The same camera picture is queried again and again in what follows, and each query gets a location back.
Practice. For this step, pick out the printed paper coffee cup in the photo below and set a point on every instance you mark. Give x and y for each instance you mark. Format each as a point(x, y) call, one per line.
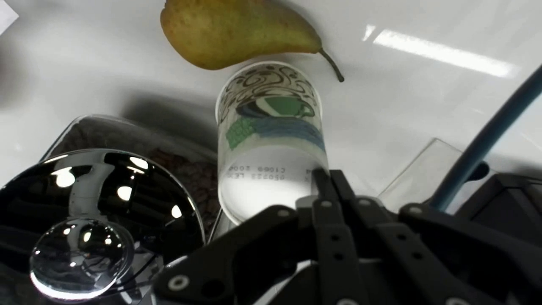
point(272, 146)

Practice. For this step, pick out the green yellow pear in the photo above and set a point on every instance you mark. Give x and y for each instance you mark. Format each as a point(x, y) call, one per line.
point(238, 30)

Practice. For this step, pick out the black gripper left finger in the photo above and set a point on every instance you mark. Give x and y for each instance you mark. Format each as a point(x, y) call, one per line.
point(265, 247)

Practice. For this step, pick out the black corner object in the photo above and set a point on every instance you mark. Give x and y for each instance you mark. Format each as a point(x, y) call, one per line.
point(519, 195)

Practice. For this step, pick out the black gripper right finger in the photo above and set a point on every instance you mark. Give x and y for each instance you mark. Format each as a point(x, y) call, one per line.
point(441, 254)

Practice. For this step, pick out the glass coffee jar chrome lid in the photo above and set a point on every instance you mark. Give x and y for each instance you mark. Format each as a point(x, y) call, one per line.
point(108, 213)

